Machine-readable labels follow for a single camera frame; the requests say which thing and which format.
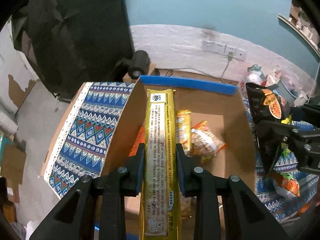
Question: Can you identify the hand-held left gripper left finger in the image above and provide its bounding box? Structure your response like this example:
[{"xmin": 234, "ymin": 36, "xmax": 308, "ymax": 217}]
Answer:
[{"xmin": 30, "ymin": 143, "xmax": 146, "ymax": 240}]

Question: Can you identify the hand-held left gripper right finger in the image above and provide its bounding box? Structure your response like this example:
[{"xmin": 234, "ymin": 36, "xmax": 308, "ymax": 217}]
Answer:
[{"xmin": 176, "ymin": 143, "xmax": 291, "ymax": 240}]

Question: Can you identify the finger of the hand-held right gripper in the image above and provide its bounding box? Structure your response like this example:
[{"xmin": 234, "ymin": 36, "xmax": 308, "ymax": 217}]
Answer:
[
  {"xmin": 290, "ymin": 104, "xmax": 320, "ymax": 130},
  {"xmin": 257, "ymin": 119, "xmax": 309, "ymax": 144}
]

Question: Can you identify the black snack bag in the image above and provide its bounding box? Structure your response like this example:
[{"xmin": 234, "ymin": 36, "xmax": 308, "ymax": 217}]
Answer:
[{"xmin": 245, "ymin": 82, "xmax": 292, "ymax": 178}]

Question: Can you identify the plain orange snack packet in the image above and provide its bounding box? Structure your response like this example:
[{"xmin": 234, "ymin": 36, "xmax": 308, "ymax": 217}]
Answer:
[{"xmin": 129, "ymin": 126, "xmax": 146, "ymax": 157}]

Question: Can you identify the orange clear noodle packet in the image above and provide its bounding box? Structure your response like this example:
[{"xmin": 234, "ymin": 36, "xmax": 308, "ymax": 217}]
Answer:
[{"xmin": 190, "ymin": 121, "xmax": 226, "ymax": 165}]

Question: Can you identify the long gold snack packet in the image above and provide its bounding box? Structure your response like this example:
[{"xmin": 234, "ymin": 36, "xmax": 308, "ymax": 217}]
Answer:
[{"xmin": 139, "ymin": 88, "xmax": 182, "ymax": 239}]

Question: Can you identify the short yellow snack packet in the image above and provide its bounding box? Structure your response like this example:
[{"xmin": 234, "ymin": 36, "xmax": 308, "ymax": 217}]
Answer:
[{"xmin": 174, "ymin": 109, "xmax": 192, "ymax": 156}]

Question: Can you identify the pile of mixed snacks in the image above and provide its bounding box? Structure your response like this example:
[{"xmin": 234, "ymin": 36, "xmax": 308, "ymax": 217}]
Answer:
[{"xmin": 271, "ymin": 147, "xmax": 312, "ymax": 216}]

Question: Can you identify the cardboard box with blue tape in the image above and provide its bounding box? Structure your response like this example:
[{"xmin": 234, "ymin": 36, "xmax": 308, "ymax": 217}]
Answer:
[{"xmin": 100, "ymin": 75, "xmax": 257, "ymax": 240}]

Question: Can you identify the pale blue trash bin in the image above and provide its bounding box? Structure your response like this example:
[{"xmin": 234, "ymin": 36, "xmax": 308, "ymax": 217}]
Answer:
[{"xmin": 274, "ymin": 79, "xmax": 299, "ymax": 107}]

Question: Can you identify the red and white shopping bag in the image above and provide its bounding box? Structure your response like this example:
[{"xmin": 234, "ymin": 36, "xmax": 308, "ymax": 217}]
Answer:
[{"xmin": 239, "ymin": 64, "xmax": 263, "ymax": 99}]

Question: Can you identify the blue patterned blanket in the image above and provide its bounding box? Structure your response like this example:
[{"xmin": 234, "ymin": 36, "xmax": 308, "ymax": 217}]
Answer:
[{"xmin": 43, "ymin": 81, "xmax": 317, "ymax": 225}]

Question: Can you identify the flat brown cardboard sheet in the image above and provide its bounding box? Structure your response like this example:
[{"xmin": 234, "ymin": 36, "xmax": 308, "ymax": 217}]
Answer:
[{"xmin": 0, "ymin": 142, "xmax": 27, "ymax": 204}]

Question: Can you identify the black cloth covered panel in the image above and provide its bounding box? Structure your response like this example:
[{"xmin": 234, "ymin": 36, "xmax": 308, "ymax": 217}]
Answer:
[{"xmin": 11, "ymin": 0, "xmax": 137, "ymax": 103}]

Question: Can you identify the torn white cardboard sheet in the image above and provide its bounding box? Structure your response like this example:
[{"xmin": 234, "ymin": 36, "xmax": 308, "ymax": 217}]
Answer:
[{"xmin": 0, "ymin": 46, "xmax": 40, "ymax": 112}]

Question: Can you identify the beige plug with cable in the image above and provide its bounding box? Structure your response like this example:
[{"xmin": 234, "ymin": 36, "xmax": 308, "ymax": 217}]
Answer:
[{"xmin": 221, "ymin": 52, "xmax": 235, "ymax": 83}]

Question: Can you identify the wooden wall shelf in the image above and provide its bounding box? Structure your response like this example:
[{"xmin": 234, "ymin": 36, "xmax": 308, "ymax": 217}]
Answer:
[{"xmin": 277, "ymin": 14, "xmax": 320, "ymax": 64}]

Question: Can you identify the black floor cable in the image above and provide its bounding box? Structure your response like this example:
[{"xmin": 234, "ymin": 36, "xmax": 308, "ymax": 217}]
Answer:
[{"xmin": 159, "ymin": 67, "xmax": 239, "ymax": 83}]

